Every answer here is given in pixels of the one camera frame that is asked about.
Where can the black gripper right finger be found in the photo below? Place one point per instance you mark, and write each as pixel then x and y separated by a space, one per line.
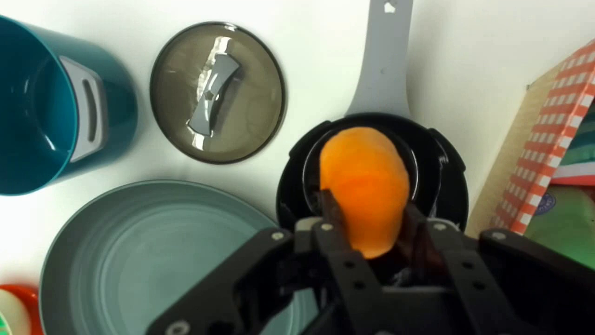
pixel 470 279

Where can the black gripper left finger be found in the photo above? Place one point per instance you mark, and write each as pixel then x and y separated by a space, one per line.
pixel 345 284

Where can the orange plush toy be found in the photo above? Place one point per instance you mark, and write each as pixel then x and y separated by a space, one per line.
pixel 364 178

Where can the smoked glass pot lid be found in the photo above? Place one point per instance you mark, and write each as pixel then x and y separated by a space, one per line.
pixel 247 80

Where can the green plush toy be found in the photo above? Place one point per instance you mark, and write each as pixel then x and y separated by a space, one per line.
pixel 567 225

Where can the striped watermelon plush toy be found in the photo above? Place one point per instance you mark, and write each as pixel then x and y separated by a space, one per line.
pixel 578 154

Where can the red checkered basket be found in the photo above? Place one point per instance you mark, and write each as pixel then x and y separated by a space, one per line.
pixel 544 122

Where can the large grey frying pan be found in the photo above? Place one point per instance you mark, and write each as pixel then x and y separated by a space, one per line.
pixel 141 260

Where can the teal mug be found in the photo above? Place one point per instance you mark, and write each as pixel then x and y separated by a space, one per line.
pixel 37 111

